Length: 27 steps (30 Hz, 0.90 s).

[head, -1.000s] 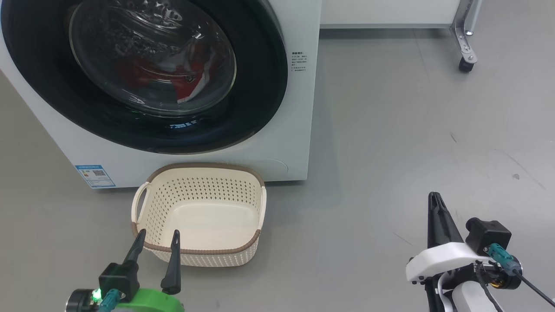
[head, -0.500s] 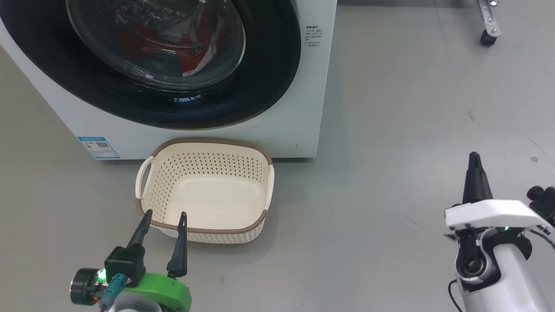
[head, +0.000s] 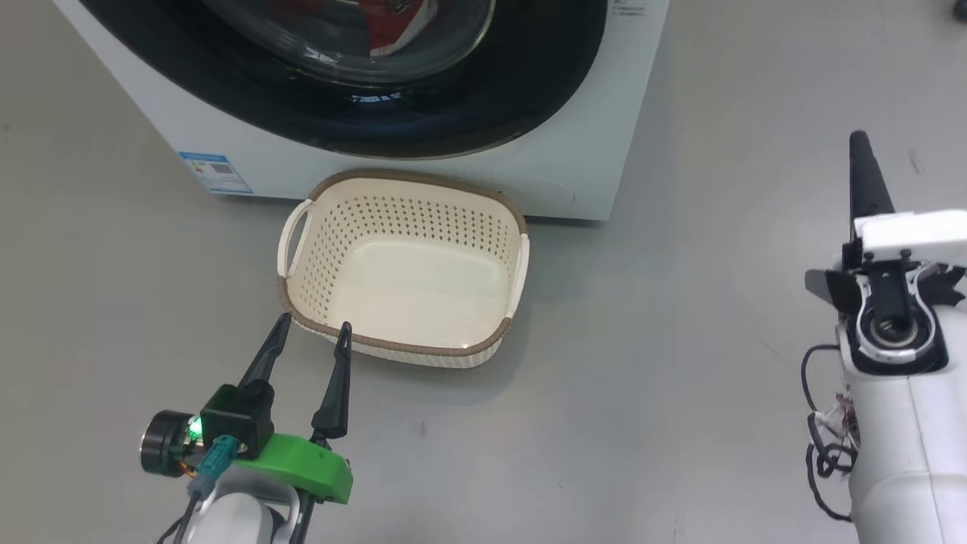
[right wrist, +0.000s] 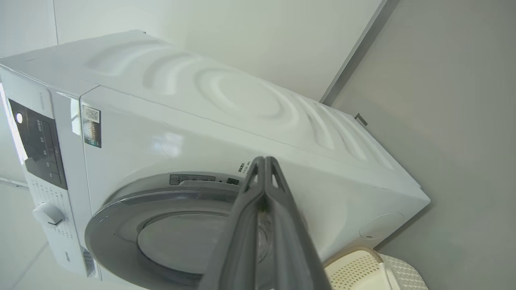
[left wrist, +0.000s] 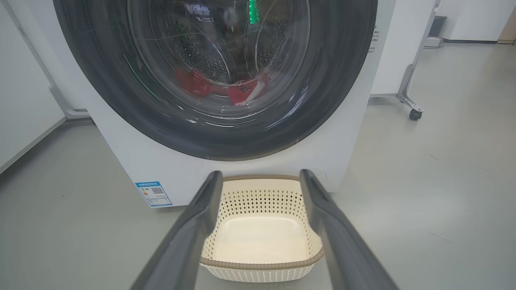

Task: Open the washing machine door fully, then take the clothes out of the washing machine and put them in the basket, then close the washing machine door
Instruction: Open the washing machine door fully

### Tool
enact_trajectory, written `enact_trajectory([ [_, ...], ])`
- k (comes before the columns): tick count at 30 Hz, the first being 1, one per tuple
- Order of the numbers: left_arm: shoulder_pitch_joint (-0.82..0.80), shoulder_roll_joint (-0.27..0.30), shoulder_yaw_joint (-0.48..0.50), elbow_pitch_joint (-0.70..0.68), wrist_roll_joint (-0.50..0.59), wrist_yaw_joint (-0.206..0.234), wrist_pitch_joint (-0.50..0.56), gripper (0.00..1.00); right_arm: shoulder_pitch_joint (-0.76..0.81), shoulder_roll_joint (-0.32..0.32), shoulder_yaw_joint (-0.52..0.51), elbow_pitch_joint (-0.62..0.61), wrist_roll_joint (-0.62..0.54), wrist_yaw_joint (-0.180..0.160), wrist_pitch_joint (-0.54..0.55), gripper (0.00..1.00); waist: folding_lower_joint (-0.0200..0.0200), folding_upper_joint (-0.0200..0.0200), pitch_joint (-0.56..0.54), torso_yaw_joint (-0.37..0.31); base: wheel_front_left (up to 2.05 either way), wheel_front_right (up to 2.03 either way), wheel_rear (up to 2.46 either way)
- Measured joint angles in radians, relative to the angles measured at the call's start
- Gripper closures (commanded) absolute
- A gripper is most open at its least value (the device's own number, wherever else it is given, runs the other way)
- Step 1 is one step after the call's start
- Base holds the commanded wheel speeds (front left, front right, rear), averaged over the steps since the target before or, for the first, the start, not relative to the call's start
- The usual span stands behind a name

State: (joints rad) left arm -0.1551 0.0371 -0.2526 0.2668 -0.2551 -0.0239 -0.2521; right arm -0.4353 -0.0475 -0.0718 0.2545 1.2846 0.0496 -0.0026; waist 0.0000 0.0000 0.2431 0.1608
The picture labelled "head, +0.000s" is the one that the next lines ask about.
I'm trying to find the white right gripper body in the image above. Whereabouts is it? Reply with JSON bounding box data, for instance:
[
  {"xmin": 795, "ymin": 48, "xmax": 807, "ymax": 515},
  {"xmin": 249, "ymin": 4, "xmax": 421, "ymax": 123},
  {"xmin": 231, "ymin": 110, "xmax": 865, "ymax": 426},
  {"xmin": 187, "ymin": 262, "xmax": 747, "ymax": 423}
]
[{"xmin": 805, "ymin": 212, "xmax": 967, "ymax": 312}]

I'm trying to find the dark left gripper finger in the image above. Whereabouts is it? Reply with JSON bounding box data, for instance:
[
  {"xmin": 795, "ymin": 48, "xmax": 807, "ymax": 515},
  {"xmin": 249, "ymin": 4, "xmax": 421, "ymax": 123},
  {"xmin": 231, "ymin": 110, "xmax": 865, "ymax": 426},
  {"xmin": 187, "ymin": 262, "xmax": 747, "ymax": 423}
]
[
  {"xmin": 311, "ymin": 322, "xmax": 353, "ymax": 443},
  {"xmin": 238, "ymin": 312, "xmax": 292, "ymax": 390}
]

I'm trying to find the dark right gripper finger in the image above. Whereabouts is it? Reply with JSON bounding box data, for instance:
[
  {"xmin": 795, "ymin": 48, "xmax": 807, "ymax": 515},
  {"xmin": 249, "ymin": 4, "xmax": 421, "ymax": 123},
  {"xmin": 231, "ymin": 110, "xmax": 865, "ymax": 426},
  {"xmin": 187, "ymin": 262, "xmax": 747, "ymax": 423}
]
[{"xmin": 848, "ymin": 130, "xmax": 897, "ymax": 244}]

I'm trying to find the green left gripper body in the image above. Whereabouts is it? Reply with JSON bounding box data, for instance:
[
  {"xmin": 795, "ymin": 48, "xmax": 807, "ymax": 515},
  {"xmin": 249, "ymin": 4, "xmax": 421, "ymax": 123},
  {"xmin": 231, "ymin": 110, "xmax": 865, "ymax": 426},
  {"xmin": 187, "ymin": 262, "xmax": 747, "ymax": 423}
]
[{"xmin": 234, "ymin": 432, "xmax": 354, "ymax": 505}]

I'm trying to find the red and white garment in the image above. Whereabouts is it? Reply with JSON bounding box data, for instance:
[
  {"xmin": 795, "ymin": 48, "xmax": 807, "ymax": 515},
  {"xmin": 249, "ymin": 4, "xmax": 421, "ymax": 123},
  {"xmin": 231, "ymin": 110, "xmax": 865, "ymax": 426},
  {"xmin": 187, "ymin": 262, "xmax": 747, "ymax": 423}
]
[{"xmin": 272, "ymin": 0, "xmax": 431, "ymax": 57}]

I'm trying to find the cream laundry basket brown rim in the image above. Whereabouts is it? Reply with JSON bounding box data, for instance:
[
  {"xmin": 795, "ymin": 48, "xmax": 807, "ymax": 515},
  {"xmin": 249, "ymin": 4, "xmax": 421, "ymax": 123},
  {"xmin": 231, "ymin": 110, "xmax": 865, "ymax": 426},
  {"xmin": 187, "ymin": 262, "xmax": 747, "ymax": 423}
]
[{"xmin": 277, "ymin": 168, "xmax": 530, "ymax": 369}]

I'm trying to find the white front-load washing machine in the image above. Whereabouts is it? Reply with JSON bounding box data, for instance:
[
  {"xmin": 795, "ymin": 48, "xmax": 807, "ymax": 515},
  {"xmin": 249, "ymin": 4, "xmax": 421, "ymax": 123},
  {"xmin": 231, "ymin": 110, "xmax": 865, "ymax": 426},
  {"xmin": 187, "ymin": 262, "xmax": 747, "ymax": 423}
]
[{"xmin": 53, "ymin": 0, "xmax": 671, "ymax": 221}]

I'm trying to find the blue energy label sticker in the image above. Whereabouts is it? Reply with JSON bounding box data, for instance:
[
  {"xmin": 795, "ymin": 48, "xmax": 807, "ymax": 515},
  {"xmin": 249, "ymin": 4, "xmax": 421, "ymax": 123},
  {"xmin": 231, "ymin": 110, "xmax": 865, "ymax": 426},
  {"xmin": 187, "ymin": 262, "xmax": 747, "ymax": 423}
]
[{"xmin": 178, "ymin": 151, "xmax": 254, "ymax": 196}]

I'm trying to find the left camera cable teal plug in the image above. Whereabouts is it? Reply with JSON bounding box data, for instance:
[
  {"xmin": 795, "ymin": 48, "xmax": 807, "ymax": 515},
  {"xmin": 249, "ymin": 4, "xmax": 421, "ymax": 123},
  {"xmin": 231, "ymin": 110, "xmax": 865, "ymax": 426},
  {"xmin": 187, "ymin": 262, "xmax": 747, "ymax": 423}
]
[{"xmin": 157, "ymin": 436, "xmax": 243, "ymax": 544}]

